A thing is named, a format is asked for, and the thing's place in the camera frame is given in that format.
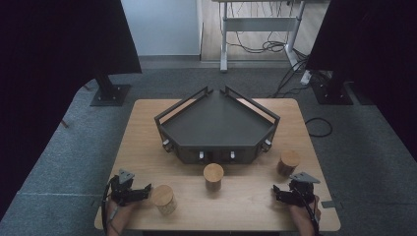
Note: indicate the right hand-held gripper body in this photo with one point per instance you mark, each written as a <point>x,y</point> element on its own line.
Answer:
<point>303,190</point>

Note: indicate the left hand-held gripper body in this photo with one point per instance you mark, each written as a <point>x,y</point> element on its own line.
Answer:
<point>123,191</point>

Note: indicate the glass jar of pale seeds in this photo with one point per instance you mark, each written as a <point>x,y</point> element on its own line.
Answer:
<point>163,196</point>

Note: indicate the glass jar of red contents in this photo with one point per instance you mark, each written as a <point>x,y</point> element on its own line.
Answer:
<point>288,160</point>

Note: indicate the glass jar of brown balls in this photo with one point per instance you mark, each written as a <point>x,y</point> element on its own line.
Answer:
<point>213,173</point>

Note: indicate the dark grey corner rack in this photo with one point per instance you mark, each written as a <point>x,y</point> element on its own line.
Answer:
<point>216,124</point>

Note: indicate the person's right hand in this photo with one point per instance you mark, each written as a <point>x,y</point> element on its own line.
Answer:
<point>303,214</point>

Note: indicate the grey tape strip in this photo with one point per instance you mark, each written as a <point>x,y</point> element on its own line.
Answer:
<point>96,203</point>

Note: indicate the black stand base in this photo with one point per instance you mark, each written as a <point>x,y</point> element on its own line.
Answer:
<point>331,93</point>
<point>111,95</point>

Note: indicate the white power strip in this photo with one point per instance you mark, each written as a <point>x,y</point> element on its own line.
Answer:
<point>305,78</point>

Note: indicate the black curtain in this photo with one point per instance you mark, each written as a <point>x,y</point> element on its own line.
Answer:
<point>49,65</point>
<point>377,49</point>

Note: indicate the white metal desk frame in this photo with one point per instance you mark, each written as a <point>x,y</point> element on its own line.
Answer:
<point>259,24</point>

